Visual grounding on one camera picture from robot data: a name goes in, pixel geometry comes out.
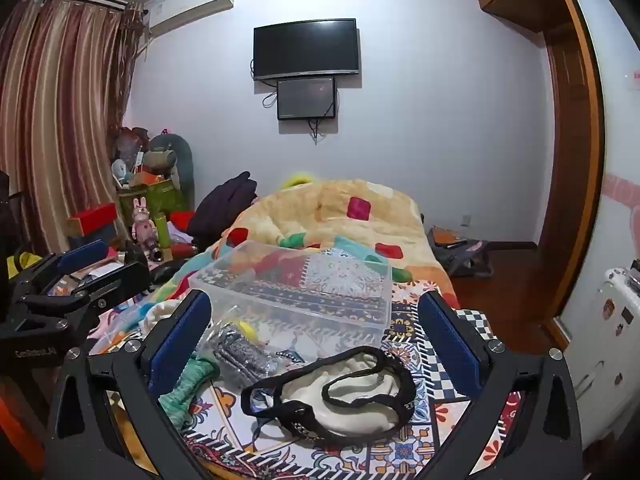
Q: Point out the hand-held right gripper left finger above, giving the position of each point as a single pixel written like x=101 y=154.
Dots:
x=179 y=346

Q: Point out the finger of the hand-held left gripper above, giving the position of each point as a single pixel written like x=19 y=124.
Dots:
x=82 y=255
x=127 y=272

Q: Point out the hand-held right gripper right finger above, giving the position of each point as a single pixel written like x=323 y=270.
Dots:
x=450 y=346

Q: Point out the white underwear with black trim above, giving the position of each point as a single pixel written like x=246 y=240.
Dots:
x=350 y=400

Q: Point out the clear plastic storage box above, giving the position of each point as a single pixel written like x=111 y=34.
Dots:
x=300 y=285

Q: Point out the small yellow soft item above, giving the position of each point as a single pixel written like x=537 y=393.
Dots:
x=247 y=331

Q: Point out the colourful patterned bed sheet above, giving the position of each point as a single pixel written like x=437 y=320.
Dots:
x=430 y=320

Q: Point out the red box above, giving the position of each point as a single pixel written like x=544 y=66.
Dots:
x=92 y=219

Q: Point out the green knitted cloth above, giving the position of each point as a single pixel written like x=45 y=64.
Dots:
x=187 y=390

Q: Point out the pink rabbit figure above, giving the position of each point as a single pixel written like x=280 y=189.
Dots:
x=144 y=225

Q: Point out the green bottle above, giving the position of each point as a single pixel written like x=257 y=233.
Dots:
x=161 y=230

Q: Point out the grey patterned socks in bag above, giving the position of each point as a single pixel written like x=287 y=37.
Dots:
x=240 y=357

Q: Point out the green cardboard box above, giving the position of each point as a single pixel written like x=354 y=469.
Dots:
x=150 y=199

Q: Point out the grey bag on floor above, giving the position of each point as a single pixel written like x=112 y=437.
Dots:
x=460 y=252

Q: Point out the dark jacket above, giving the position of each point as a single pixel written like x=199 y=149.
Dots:
x=225 y=205

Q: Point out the grey green plush toy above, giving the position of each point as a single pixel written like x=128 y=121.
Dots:
x=167 y=155

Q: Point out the brown striped curtain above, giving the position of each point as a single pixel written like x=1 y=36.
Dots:
x=60 y=110

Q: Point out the white suitcase with stickers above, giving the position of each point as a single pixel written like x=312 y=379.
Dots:
x=610 y=330

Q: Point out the yellow fleece blanket coloured squares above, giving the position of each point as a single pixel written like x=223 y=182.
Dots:
x=320 y=210

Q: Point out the yellow green plush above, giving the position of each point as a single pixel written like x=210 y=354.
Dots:
x=296 y=181

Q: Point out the wooden wardrobe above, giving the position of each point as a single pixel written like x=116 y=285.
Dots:
x=565 y=160

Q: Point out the white air conditioner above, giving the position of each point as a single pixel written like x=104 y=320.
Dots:
x=192 y=7

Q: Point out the white wall socket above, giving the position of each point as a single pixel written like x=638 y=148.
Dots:
x=466 y=220

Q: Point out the pink wall sticker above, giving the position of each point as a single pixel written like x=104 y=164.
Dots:
x=625 y=195

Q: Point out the small black wall monitor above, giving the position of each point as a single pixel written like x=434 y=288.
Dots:
x=306 y=98

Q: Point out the black wall television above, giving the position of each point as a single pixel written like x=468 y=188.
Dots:
x=305 y=49

